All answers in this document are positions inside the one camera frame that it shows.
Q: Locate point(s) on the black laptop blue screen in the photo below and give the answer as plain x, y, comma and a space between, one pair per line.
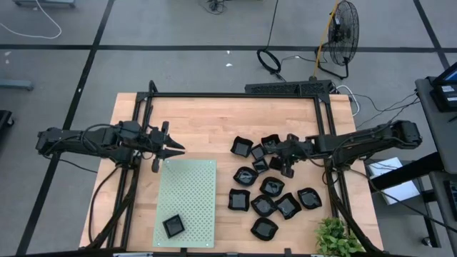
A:
451, 75

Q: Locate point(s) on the mint green perforated rack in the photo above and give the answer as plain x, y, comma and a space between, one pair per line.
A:
189, 192

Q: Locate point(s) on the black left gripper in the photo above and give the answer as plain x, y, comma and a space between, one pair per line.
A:
157, 141

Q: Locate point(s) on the grey table foot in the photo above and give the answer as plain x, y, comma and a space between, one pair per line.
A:
16, 85

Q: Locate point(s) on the black diagonal desk beam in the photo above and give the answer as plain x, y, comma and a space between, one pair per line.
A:
407, 173

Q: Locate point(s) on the grey desk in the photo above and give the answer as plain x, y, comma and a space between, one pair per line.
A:
437, 135

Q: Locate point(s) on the black aluminium rig frame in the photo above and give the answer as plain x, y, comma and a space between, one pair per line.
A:
232, 95

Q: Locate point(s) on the black floor fan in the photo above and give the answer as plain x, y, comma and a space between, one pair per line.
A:
343, 34

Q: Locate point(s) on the grey cart base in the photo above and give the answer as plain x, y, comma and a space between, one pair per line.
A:
43, 3

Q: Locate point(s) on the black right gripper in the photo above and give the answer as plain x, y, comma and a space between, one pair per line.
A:
300, 150

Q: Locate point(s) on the black chair base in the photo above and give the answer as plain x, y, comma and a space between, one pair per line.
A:
4, 119

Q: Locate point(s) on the green artificial plant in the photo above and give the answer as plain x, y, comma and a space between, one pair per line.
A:
335, 237

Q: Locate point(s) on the black box white labels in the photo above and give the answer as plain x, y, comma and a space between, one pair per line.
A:
442, 103

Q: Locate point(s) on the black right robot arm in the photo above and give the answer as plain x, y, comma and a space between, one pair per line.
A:
357, 144

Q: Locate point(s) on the black perforated control box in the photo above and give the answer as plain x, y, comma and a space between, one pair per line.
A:
285, 88

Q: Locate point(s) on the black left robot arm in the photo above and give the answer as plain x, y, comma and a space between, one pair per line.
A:
71, 141

